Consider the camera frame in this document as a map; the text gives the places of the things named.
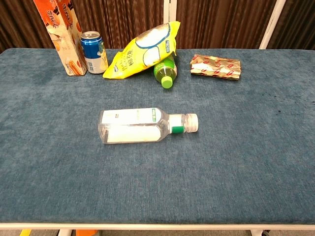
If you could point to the transparent plastic bottle white label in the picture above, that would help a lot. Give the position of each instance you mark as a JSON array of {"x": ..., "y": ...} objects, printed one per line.
[{"x": 133, "y": 127}]

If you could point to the translucent white bottle cap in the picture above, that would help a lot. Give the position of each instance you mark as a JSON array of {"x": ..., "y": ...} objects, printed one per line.
[{"x": 192, "y": 122}]

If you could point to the green capped bottle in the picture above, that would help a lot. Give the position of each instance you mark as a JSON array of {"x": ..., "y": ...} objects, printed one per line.
[{"x": 165, "y": 71}]

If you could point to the blue table cloth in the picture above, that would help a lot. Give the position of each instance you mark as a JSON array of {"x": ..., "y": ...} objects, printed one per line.
[{"x": 157, "y": 177}]

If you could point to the yellow snack bag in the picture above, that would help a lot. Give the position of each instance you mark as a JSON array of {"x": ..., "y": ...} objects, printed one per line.
[{"x": 137, "y": 56}]

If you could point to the gold red foil packet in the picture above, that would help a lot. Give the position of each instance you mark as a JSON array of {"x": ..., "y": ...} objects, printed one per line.
[{"x": 215, "y": 67}]

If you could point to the blue white drink can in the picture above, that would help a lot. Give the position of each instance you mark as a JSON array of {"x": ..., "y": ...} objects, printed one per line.
[{"x": 93, "y": 52}]

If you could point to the brown pleated screen panel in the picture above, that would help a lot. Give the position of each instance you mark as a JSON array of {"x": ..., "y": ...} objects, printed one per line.
[
  {"x": 123, "y": 17},
  {"x": 221, "y": 24},
  {"x": 300, "y": 24},
  {"x": 19, "y": 22}
]

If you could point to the tall orange snack box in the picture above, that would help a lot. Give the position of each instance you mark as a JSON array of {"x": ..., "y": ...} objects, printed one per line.
[{"x": 65, "y": 41}]

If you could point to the orange floor object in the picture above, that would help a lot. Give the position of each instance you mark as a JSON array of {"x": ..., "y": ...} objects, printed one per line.
[{"x": 86, "y": 233}]

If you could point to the white screen frame post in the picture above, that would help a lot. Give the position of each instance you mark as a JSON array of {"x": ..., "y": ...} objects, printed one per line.
[
  {"x": 272, "y": 24},
  {"x": 169, "y": 11}
]

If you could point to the white table frame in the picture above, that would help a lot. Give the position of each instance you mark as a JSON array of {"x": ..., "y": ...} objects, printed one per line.
[{"x": 172, "y": 227}]

